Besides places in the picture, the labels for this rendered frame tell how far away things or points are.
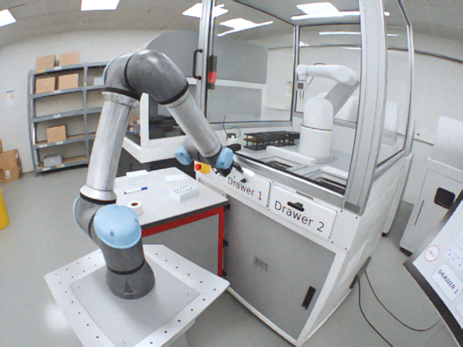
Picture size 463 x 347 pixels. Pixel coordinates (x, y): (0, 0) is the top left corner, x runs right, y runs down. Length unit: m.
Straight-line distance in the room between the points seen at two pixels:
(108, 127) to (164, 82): 0.19
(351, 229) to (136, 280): 0.68
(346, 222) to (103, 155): 0.77
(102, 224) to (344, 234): 0.73
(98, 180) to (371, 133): 0.78
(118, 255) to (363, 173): 0.71
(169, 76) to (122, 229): 0.36
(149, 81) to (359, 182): 0.66
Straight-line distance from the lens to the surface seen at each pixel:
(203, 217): 1.13
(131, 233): 0.54
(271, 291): 1.25
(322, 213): 0.82
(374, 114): 0.72
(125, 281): 0.63
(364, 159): 0.73
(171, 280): 0.70
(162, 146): 1.68
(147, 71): 0.55
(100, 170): 0.63
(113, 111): 0.62
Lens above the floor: 1.27
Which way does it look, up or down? 19 degrees down
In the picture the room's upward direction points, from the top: 3 degrees clockwise
